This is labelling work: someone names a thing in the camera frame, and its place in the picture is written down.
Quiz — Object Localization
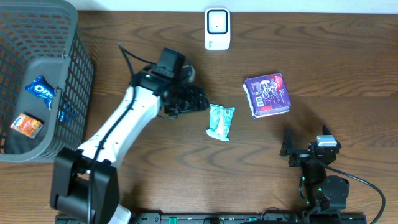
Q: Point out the mint green wipes pack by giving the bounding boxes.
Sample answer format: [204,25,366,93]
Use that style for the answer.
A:
[206,104,235,142]

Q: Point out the purple sanitary pad pack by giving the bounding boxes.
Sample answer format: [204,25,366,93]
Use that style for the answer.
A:
[243,73,292,119]

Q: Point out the blue Oreo cookie pack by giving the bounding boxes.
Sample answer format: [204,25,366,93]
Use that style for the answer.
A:
[25,75,56,111]

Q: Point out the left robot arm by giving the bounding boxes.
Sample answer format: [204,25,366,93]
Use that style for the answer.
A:
[50,65,209,223]

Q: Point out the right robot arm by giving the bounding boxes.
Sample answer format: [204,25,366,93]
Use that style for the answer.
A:
[280,126,349,212]

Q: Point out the white barcode scanner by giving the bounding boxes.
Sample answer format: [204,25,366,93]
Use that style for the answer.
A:
[204,7,231,50]

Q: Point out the grey plastic mesh basket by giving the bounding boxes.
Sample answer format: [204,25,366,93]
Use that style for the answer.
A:
[1,1,95,162]

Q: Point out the orange snack packet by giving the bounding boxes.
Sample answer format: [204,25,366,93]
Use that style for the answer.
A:
[10,113,44,139]

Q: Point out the left black cable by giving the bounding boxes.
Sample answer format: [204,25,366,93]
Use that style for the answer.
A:
[117,42,156,82]

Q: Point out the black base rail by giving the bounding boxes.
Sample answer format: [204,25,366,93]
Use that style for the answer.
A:
[129,213,367,224]

